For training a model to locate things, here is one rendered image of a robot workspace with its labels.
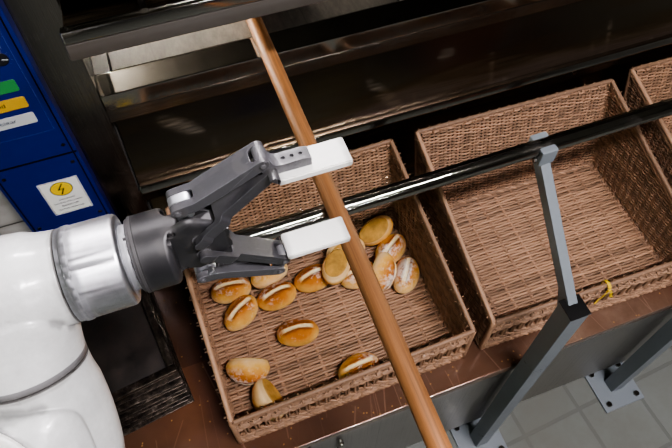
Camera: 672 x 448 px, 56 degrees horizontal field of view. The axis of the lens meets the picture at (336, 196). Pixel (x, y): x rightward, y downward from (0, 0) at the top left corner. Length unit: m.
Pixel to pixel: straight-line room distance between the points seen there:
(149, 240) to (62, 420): 0.18
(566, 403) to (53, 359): 1.81
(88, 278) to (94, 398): 0.13
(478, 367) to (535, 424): 0.65
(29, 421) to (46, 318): 0.09
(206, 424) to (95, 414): 0.86
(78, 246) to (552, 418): 1.80
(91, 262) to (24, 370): 0.11
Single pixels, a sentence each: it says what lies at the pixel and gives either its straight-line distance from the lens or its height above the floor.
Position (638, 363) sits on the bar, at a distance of 2.07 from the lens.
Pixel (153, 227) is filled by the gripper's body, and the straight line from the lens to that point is 0.59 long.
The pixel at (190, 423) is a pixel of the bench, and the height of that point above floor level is 0.58.
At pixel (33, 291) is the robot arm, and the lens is 0.60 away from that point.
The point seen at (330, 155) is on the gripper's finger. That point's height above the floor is 1.56.
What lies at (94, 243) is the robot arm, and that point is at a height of 1.54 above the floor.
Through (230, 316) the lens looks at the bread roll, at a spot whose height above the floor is 0.64.
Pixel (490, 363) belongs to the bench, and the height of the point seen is 0.58.
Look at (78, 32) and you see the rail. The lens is 0.95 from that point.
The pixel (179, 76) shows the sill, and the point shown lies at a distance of 1.22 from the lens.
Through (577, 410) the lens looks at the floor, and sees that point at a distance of 2.23.
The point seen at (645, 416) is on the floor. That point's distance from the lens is 2.30.
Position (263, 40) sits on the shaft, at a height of 1.21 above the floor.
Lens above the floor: 2.01
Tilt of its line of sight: 55 degrees down
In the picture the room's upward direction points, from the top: straight up
